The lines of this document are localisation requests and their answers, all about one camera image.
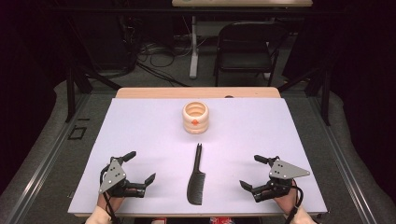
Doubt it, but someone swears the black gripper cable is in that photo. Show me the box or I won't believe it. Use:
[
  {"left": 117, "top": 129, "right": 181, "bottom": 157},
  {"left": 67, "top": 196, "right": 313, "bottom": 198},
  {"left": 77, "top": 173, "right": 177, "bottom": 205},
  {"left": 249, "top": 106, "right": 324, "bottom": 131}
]
[
  {"left": 99, "top": 166, "right": 121, "bottom": 224},
  {"left": 283, "top": 178, "right": 304, "bottom": 224}
]

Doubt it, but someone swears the person's left hand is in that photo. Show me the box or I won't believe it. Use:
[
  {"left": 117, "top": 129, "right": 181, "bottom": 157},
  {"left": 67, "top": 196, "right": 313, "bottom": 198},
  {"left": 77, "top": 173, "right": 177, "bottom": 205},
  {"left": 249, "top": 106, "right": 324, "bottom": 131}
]
[{"left": 96, "top": 193, "right": 126, "bottom": 213}]

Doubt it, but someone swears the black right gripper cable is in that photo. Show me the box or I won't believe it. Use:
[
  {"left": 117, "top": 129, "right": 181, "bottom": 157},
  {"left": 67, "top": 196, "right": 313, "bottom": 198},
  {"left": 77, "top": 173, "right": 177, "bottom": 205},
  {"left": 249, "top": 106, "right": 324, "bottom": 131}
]
[{"left": 283, "top": 178, "right": 304, "bottom": 224}]

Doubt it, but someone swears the bundle of floor cables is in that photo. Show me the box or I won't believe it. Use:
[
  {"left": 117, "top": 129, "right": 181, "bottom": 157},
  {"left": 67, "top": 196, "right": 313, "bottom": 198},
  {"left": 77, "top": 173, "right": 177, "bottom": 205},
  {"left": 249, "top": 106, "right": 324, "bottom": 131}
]
[{"left": 134, "top": 36, "right": 194, "bottom": 88}]

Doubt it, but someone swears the black comb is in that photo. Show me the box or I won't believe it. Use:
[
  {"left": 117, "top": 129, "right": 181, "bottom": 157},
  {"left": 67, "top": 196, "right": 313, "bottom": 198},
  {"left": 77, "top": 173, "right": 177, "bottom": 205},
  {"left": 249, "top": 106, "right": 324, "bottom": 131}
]
[{"left": 186, "top": 143, "right": 206, "bottom": 206}]

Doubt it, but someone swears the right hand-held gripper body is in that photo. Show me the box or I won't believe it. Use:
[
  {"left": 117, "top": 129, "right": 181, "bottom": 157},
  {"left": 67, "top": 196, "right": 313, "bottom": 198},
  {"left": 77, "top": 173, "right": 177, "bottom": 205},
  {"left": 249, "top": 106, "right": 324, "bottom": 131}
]
[{"left": 250, "top": 159, "right": 311, "bottom": 203}]

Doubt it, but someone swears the person's red patterned clothing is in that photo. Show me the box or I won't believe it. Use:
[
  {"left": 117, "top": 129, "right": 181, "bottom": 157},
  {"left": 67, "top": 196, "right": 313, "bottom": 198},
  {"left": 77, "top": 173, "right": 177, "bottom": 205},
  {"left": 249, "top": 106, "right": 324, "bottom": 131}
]
[{"left": 150, "top": 217, "right": 233, "bottom": 224}]

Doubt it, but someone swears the cream ribbed cup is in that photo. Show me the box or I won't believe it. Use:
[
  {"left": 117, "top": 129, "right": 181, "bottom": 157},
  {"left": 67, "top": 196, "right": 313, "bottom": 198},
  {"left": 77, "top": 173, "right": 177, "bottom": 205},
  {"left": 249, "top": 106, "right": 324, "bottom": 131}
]
[{"left": 181, "top": 101, "right": 210, "bottom": 135}]

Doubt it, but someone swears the white-legged desk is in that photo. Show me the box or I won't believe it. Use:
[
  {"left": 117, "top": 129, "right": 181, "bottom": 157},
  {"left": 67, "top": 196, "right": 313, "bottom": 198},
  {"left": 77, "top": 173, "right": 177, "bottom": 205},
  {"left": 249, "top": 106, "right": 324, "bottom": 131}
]
[{"left": 171, "top": 0, "right": 314, "bottom": 79}]

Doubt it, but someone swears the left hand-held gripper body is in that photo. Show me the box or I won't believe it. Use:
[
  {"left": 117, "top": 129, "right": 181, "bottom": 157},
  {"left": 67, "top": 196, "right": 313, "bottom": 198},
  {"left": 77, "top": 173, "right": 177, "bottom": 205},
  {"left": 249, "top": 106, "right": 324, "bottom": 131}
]
[{"left": 98, "top": 157, "right": 148, "bottom": 199}]

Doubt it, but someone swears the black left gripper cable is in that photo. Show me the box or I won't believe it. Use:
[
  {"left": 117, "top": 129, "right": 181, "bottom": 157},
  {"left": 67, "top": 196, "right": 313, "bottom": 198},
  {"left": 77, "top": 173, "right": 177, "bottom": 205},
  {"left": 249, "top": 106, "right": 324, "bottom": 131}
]
[{"left": 99, "top": 166, "right": 121, "bottom": 224}]

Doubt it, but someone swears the aluminium floor rail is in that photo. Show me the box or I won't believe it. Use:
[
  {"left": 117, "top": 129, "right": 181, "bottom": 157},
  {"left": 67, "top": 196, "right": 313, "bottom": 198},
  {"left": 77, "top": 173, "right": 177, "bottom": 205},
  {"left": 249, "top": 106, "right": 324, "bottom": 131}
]
[
  {"left": 307, "top": 96, "right": 379, "bottom": 224},
  {"left": 8, "top": 92, "right": 92, "bottom": 224}
]

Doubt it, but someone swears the white table mat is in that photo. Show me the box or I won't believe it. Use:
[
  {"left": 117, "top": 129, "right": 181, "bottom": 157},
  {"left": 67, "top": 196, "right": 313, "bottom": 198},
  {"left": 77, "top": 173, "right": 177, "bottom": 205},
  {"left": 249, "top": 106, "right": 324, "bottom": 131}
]
[{"left": 67, "top": 97, "right": 329, "bottom": 216}]

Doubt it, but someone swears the black folding chair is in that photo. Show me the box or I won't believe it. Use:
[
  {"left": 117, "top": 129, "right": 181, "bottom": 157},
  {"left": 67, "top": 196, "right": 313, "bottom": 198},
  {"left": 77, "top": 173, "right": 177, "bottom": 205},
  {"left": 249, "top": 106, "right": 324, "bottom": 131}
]
[{"left": 213, "top": 21, "right": 290, "bottom": 88}]

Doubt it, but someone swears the wooden table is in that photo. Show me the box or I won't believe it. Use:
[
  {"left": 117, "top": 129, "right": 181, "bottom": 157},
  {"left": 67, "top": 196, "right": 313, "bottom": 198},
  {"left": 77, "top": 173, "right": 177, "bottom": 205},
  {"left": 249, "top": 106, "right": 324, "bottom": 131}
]
[{"left": 73, "top": 87, "right": 329, "bottom": 218}]

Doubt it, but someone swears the black metal stand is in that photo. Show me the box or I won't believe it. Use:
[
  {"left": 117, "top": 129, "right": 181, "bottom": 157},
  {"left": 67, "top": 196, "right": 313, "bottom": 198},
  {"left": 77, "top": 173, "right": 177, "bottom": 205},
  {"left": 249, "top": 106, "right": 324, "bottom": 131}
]
[
  {"left": 276, "top": 12, "right": 332, "bottom": 127},
  {"left": 64, "top": 8, "right": 123, "bottom": 124}
]

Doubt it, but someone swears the dark curtain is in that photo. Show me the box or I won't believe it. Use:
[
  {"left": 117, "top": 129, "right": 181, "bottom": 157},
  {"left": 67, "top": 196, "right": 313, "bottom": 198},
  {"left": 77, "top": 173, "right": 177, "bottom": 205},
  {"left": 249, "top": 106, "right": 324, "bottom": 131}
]
[
  {"left": 330, "top": 0, "right": 396, "bottom": 195},
  {"left": 0, "top": 0, "right": 68, "bottom": 195}
]

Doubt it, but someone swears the person's right hand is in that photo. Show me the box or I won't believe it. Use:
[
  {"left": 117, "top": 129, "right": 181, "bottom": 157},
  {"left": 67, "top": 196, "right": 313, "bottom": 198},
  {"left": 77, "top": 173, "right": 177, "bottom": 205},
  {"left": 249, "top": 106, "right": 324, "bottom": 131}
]
[{"left": 273, "top": 182, "right": 302, "bottom": 217}]

